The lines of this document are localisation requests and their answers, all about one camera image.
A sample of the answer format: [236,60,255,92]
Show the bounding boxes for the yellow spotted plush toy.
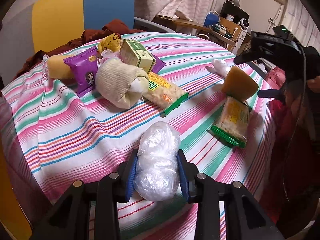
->
[98,33,122,53]

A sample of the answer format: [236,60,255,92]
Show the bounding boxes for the striped pink green tablecloth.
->
[1,33,275,229]

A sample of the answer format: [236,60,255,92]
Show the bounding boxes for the purple snack packet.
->
[151,54,166,74]
[63,46,98,97]

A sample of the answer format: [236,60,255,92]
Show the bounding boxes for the small white plastic bundle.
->
[212,59,231,77]

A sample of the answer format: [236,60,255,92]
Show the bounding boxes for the clear plastic bag bundle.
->
[133,121,181,202]

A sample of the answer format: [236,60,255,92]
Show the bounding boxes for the tan bread plush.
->
[47,55,74,79]

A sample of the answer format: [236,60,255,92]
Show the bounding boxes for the grey yellow blue chair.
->
[1,0,173,84]

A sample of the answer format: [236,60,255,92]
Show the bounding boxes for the green white small box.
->
[119,39,156,74]

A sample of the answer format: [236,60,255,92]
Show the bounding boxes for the beige sock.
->
[95,57,149,109]

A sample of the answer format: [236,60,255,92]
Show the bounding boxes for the green cracker packet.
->
[210,96,249,148]
[143,72,189,117]

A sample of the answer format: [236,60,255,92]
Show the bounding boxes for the dark red cloth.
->
[14,19,145,79]

